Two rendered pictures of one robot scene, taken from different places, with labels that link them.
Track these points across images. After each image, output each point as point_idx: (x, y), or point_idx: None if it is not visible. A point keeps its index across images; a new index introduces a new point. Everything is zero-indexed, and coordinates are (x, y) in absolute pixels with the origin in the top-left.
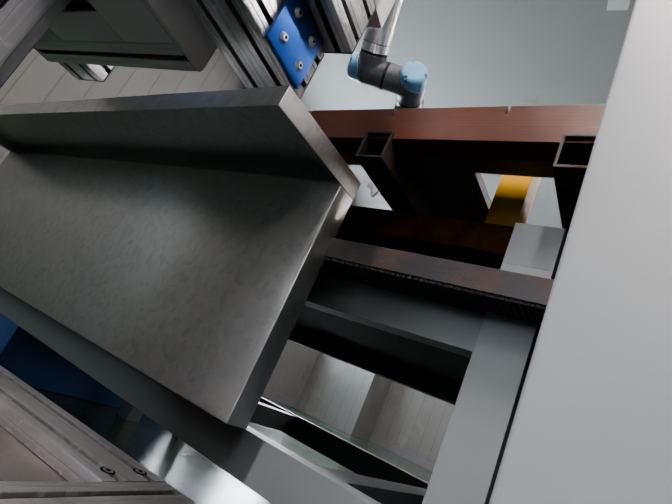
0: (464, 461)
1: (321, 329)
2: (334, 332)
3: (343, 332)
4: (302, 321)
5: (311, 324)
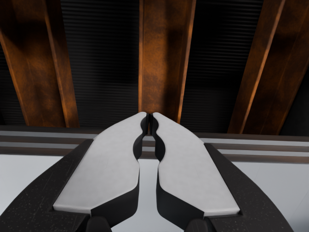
0: None
1: (75, 89)
2: (82, 66)
3: (100, 42)
4: (87, 109)
5: (86, 97)
